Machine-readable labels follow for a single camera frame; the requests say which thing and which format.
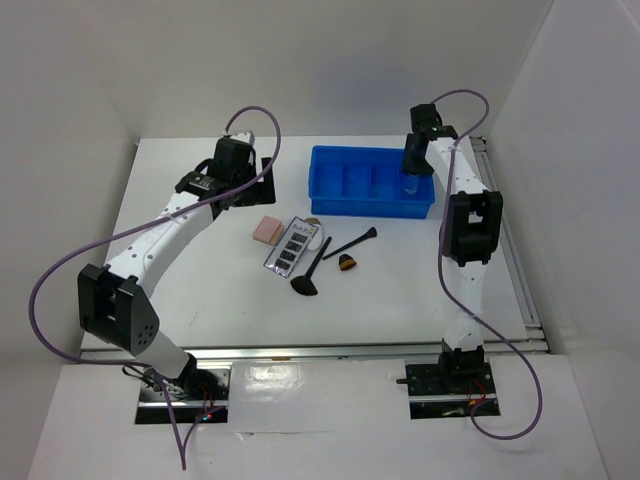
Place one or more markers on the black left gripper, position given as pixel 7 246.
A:
pixel 261 192

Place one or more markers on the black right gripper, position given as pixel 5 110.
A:
pixel 408 164

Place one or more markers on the small clear bottle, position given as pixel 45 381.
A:
pixel 411 183

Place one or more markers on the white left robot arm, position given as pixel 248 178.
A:
pixel 115 299

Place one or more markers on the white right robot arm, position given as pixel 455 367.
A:
pixel 469 233

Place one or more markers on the black fan makeup brush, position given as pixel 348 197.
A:
pixel 303 284

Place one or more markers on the slim black makeup brush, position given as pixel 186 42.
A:
pixel 369 234

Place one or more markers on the blue plastic organizer bin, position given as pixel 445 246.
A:
pixel 365 182

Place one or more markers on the short brown kabuki brush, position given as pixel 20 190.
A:
pixel 346 262

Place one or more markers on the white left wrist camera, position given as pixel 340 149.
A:
pixel 247 136

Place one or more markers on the aluminium right side rail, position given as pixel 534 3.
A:
pixel 510 240

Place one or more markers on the aluminium rail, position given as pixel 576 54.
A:
pixel 331 352
pixel 510 240

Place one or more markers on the aluminium front rail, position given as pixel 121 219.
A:
pixel 331 352

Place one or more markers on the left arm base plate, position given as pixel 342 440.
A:
pixel 207 408

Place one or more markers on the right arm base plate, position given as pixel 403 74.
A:
pixel 430 397

